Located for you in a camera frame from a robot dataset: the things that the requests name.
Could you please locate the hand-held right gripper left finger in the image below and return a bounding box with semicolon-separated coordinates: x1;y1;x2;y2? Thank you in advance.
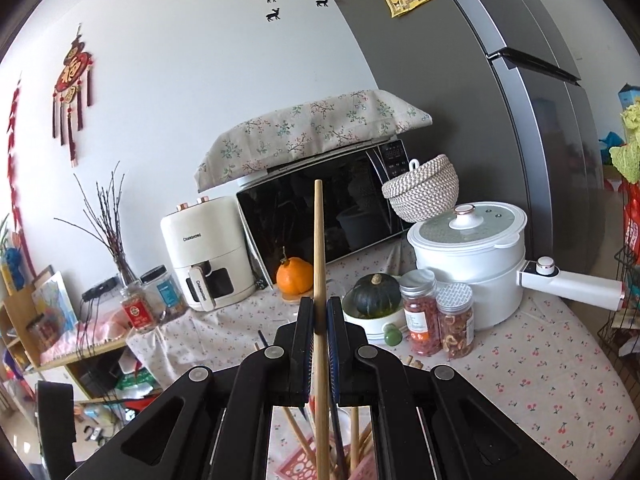
70;296;317;480

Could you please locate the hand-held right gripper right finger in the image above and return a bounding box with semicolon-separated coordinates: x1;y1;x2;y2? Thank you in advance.
326;296;576;480

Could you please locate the pink perforated utensil holder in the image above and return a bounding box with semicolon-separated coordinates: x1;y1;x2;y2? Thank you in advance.
272;440;381;480

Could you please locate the white dish with green knob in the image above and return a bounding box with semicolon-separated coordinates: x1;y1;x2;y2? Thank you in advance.
345;305;408;346

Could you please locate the dark green pumpkin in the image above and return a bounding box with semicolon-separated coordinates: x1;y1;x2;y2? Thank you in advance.
354;272;403;320

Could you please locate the large orange fruit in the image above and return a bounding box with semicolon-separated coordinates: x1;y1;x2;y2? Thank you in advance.
276;247;316;297

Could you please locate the plastic jar of red berries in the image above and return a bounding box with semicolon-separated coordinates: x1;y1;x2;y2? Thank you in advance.
398;269;441;358

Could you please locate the small floral print tablecloth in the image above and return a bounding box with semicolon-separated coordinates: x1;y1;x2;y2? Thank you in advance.
125;245;421;376

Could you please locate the plastic jar of dried slices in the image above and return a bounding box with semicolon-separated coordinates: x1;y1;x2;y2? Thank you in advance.
435;282;476;361

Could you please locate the black microwave oven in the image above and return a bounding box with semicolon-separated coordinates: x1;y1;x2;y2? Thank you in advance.
235;137;416;281

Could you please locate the blue label glass jar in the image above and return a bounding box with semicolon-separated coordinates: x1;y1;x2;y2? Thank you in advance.
140;265;186;321

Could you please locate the white electric pot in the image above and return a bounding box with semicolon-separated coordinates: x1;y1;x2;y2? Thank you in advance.
406;201;626;333

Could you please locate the cream air fryer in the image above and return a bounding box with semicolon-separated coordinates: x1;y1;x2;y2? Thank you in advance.
160;195;258;313

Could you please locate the green wipes pack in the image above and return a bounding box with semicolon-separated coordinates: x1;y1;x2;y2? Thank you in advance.
112;367;158;396

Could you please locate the dry twig bundle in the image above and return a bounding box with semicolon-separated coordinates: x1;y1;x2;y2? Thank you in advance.
52;160;143;286

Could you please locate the pink cloth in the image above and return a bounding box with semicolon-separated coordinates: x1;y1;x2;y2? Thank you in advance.
40;307;131;366

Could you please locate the black power strip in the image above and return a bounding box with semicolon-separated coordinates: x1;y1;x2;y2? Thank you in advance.
80;277;121;303

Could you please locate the floral dust cover cloth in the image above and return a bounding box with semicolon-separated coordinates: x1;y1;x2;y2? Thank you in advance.
194;89;433;193

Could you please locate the glass pot lid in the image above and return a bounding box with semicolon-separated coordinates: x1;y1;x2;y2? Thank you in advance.
407;202;528;248

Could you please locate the colourful picture board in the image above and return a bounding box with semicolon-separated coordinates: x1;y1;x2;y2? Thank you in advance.
31;270;81;341

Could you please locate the black upright panel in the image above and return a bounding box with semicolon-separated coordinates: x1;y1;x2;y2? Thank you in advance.
36;381;77;480

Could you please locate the wooden shelf unit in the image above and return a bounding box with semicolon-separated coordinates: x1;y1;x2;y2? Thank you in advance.
0;265;131;401

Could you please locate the grey refrigerator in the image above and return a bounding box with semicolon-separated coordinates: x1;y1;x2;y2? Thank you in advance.
312;0;621;291

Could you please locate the blue toy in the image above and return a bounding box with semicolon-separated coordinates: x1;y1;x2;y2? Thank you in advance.
0;245;26;291

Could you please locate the red snack package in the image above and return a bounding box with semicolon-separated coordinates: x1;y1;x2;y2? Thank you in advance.
620;180;640;261

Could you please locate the napa cabbage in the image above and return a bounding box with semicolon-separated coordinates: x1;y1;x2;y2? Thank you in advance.
607;100;640;183

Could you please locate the blue carton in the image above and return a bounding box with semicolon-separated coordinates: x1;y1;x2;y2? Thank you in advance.
617;82;640;111

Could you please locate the woven rope basket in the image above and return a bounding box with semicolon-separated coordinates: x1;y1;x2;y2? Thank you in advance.
381;154;461;223

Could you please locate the black wire rack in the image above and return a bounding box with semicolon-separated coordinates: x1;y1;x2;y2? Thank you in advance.
595;245;640;361

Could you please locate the red hanging chili string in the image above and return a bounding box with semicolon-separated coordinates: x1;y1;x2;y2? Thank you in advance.
5;74;36;281

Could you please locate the red knot wall ornament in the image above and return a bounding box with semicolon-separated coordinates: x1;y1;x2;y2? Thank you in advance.
50;24;96;167

